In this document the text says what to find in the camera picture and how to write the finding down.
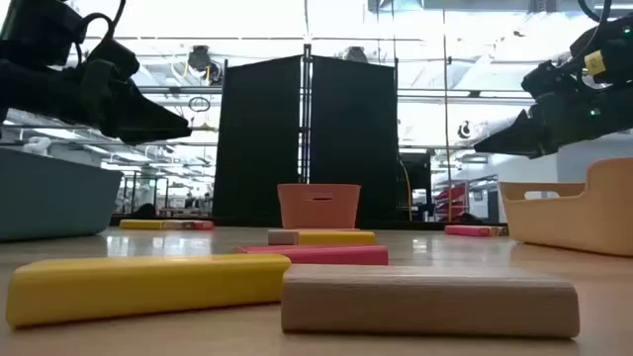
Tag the yellow wooden block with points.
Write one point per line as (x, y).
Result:
(141, 224)
(336, 238)
(148, 289)

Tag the red wooden block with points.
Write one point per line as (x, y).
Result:
(467, 230)
(326, 254)
(203, 225)

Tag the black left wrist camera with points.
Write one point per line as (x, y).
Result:
(111, 59)

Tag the white pipe fitting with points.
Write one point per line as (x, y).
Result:
(37, 145)

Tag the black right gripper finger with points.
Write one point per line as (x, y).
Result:
(531, 152)
(524, 131)

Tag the thin vertical pole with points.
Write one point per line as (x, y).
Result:
(446, 123)

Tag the red storage rack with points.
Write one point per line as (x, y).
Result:
(451, 200)

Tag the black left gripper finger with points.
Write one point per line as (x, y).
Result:
(148, 136)
(143, 114)

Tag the yellow plastic bin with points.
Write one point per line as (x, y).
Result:
(569, 217)

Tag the black folding partition screen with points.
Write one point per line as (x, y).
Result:
(257, 138)

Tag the black equipment cabinet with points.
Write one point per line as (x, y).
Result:
(419, 183)

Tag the black office chair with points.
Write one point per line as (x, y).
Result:
(146, 210)

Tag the black ceiling-hung device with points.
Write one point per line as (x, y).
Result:
(200, 58)
(356, 53)

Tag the teal plastic bin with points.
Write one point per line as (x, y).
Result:
(49, 198)

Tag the orange plastic bin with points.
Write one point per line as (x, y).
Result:
(319, 205)

